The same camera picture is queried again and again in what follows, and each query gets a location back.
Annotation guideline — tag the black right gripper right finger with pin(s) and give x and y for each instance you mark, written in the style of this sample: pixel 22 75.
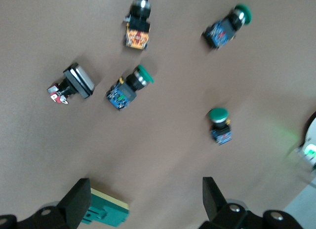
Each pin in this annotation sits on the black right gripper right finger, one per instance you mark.
pixel 214 204

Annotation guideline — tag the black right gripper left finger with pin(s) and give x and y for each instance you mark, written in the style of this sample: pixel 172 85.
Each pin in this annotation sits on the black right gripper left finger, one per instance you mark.
pixel 76 204

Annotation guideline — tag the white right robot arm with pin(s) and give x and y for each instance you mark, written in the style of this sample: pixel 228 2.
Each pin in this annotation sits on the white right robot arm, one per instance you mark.
pixel 310 129

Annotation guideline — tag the brown paper table cover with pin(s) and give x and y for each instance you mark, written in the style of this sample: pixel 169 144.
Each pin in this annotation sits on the brown paper table cover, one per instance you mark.
pixel 172 152

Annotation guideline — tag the green yellow load switch block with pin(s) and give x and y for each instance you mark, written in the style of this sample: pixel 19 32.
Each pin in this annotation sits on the green yellow load switch block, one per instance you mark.
pixel 108 209

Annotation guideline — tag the green mushroom push button switch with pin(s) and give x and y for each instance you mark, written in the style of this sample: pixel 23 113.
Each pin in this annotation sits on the green mushroom push button switch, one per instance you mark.
pixel 219 32
pixel 218 114
pixel 123 93

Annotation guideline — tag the square white push button switch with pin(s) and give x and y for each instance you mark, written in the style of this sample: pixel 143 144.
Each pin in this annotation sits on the square white push button switch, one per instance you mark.
pixel 79 81

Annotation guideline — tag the black selector switch orange body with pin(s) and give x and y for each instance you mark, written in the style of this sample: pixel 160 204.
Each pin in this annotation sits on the black selector switch orange body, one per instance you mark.
pixel 137 36

